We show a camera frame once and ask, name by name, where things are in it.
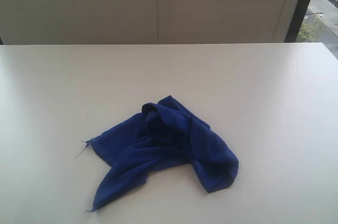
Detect beige partition panel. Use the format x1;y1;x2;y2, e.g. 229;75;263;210
1;0;298;44

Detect dark window frame post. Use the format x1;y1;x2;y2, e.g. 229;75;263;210
284;0;310;43

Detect blue microfibre towel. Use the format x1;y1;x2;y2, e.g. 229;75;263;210
86;96;239;211

